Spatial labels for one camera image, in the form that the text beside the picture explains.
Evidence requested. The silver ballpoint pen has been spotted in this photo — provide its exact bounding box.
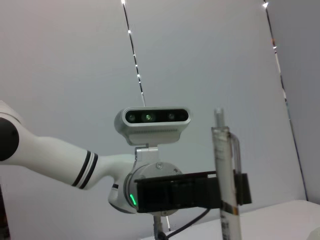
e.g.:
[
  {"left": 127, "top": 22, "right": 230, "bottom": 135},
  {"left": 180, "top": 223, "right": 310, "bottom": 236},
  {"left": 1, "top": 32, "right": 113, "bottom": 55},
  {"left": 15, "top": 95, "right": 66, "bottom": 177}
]
[{"left": 211, "top": 107, "right": 243, "bottom": 240}]

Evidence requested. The left gripper metal connector plug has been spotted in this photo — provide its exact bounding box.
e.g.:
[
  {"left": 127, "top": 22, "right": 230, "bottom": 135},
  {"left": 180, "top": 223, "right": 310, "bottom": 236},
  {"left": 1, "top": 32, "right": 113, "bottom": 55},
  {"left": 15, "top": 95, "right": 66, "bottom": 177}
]
[{"left": 152, "top": 214, "right": 166, "bottom": 240}]

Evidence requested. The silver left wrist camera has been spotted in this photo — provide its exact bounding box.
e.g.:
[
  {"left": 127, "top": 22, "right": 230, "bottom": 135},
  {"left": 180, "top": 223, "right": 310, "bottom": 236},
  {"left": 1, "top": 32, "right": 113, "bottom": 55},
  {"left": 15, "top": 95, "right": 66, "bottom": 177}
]
[{"left": 114, "top": 106, "right": 193, "bottom": 166}]

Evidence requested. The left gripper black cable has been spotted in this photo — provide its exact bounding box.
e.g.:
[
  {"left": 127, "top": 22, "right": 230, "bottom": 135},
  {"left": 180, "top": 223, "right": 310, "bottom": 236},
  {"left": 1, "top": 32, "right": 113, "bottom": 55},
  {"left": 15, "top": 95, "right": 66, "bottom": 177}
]
[{"left": 156, "top": 207, "right": 211, "bottom": 240}]

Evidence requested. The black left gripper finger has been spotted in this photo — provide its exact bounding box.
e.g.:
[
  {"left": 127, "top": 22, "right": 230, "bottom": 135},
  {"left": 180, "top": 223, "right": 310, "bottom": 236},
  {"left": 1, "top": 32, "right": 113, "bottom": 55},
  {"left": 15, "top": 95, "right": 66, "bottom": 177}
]
[{"left": 234, "top": 172, "right": 253, "bottom": 206}]

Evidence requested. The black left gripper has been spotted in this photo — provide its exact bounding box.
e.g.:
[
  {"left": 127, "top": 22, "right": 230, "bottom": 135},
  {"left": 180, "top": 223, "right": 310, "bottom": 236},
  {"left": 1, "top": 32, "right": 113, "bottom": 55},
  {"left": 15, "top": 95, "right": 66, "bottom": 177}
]
[{"left": 134, "top": 170, "right": 223, "bottom": 214}]

